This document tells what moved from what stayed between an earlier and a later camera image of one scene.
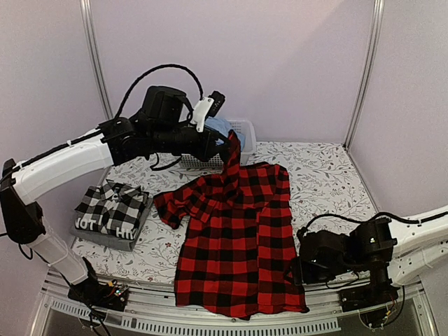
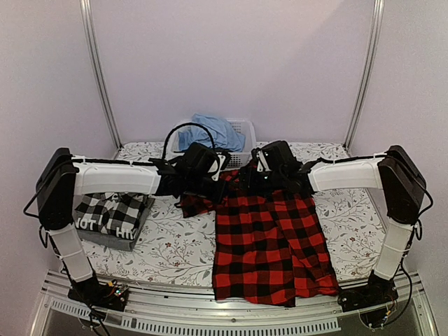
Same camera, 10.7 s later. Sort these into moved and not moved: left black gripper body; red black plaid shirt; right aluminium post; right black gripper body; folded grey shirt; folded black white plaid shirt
Moved: right black gripper body; red black plaid shirt; left black gripper body
Not moved: folded black white plaid shirt; right aluminium post; folded grey shirt
